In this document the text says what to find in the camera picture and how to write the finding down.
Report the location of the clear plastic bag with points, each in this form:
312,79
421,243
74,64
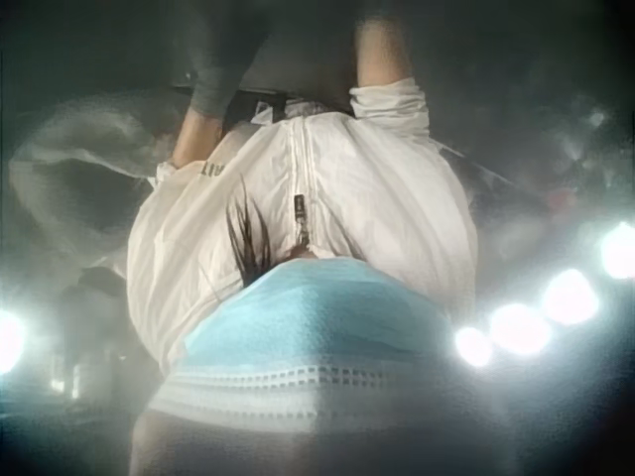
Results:
94,144

